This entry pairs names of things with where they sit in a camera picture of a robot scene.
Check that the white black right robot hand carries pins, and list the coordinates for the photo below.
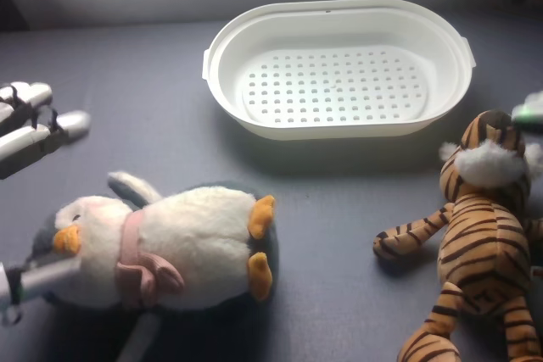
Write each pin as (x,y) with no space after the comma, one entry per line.
(530,114)

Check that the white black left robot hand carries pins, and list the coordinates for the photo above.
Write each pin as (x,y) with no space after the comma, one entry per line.
(25,137)

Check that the orange striped plush tiger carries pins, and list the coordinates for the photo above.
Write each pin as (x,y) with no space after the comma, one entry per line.
(483,247)

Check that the white oval perforated basket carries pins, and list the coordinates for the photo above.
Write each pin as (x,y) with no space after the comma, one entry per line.
(335,78)

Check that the plush penguin with pink scarf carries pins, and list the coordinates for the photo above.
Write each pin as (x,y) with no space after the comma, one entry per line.
(191,247)

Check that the grey table cloth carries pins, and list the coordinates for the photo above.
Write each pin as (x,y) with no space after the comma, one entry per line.
(331,218)

